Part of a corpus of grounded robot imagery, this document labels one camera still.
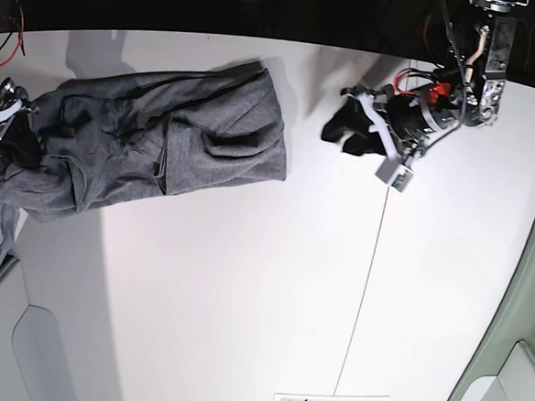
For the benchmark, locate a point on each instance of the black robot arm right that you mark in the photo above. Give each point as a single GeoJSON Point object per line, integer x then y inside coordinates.
{"type": "Point", "coordinates": [12, 21]}

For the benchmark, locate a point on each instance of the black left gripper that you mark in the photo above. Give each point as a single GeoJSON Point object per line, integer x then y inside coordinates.
{"type": "Point", "coordinates": [410, 116]}

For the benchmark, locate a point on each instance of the grey t-shirt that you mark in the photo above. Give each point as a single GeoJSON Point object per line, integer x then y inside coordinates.
{"type": "Point", "coordinates": [144, 135]}

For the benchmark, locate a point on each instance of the white panel left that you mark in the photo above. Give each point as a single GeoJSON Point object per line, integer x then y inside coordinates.
{"type": "Point", "coordinates": [33, 364]}

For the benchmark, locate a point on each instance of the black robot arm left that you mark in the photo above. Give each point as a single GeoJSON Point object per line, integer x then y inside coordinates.
{"type": "Point", "coordinates": [472, 49]}

